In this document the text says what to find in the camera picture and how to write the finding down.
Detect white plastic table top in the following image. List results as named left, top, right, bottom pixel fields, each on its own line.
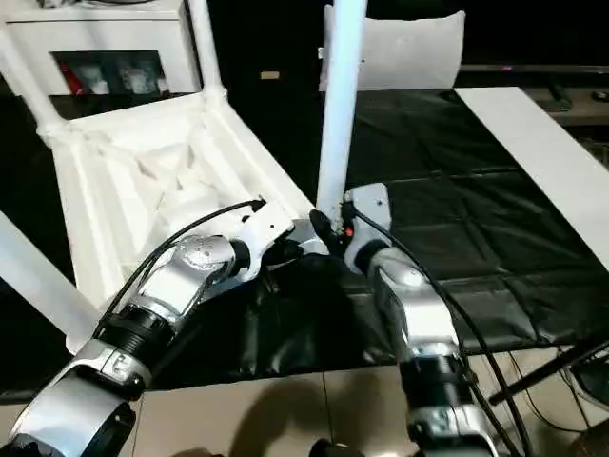
left=36, top=89, right=335, bottom=357

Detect black mat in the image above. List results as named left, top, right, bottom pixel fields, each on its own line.
left=0, top=80, right=609, bottom=397

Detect grey cushion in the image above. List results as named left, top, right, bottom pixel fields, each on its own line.
left=316, top=4, right=468, bottom=92

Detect dark blue cabinet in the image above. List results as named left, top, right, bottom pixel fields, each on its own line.
left=180, top=0, right=330, bottom=183

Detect white board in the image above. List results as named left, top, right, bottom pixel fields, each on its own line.
left=453, top=87, right=609, bottom=268

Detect black stand leg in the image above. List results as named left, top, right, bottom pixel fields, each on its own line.
left=487, top=336, right=609, bottom=407

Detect black bar red light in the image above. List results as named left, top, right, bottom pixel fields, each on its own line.
left=460, top=65, right=609, bottom=74

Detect white cabinet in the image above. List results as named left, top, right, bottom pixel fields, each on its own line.
left=3, top=0, right=205, bottom=97

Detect dark grey bag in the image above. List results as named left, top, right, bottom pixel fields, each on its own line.
left=37, top=0, right=182, bottom=10

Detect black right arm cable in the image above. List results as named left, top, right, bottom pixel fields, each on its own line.
left=353, top=208, right=540, bottom=457

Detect loose floor cables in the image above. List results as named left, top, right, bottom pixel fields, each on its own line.
left=502, top=346, right=609, bottom=435

